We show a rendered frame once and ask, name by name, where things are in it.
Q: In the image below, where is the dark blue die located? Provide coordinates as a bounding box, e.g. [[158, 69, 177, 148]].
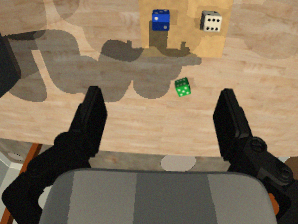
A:
[[152, 10, 170, 31]]

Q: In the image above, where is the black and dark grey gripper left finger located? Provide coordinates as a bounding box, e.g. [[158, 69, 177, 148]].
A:
[[2, 86, 107, 224]]

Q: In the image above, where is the white die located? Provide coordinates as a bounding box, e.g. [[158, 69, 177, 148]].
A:
[[201, 11, 222, 33]]

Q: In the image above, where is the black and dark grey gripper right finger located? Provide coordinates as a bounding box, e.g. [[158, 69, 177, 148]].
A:
[[213, 88, 298, 224]]

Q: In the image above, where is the green die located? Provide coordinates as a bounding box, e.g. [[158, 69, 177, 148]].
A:
[[175, 78, 191, 97]]

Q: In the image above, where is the tan flat mat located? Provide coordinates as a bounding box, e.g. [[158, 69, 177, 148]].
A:
[[138, 0, 233, 58]]

